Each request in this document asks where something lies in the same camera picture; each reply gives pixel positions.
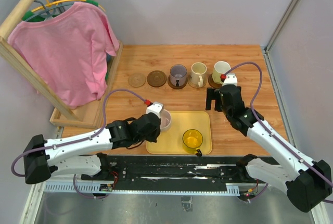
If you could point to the yellow plastic tray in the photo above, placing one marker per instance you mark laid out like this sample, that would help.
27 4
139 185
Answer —
170 142

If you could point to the pink t-shirt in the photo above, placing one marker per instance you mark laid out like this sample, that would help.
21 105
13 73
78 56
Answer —
69 52

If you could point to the woven rattan coaster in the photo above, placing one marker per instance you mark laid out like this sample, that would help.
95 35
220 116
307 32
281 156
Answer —
137 80
199 85

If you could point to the brown ceramic coaster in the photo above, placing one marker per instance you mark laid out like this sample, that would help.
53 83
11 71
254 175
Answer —
174 86
156 78
212 83

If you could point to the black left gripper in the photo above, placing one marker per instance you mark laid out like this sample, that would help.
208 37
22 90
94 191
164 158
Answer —
154 137

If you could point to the pink ceramic mug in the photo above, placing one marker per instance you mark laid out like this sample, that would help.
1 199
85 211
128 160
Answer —
165 121

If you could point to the aluminium corner post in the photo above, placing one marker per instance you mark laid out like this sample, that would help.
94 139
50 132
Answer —
282 23

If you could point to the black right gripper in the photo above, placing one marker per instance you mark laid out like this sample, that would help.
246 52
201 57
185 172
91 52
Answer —
213 94

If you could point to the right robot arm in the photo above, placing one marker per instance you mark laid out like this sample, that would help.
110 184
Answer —
306 182

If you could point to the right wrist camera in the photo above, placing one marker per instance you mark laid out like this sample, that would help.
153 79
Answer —
228 79

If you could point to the yellow glass mug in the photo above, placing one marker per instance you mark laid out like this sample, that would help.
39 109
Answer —
192 141

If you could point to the teal garment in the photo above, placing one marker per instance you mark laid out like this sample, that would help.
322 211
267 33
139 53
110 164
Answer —
110 58

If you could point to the white green-handled mug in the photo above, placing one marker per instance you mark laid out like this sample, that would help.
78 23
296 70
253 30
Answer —
220 67

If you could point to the cream ceramic mug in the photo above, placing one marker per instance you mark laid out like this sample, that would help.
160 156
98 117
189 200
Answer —
198 73

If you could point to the purple glass mug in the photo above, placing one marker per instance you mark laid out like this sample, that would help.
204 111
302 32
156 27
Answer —
178 74

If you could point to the grey slotted cable duct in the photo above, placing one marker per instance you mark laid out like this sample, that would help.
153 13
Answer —
204 188

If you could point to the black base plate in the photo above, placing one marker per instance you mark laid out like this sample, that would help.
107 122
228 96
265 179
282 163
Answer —
204 160

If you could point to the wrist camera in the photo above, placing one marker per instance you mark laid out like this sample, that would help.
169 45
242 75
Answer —
228 79
155 108

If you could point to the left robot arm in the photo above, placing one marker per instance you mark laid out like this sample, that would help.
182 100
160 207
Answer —
41 157

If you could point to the grey-blue clothes hanger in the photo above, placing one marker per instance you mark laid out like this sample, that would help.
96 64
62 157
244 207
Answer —
47 11

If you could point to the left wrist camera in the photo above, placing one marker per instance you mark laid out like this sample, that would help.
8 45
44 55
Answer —
155 108

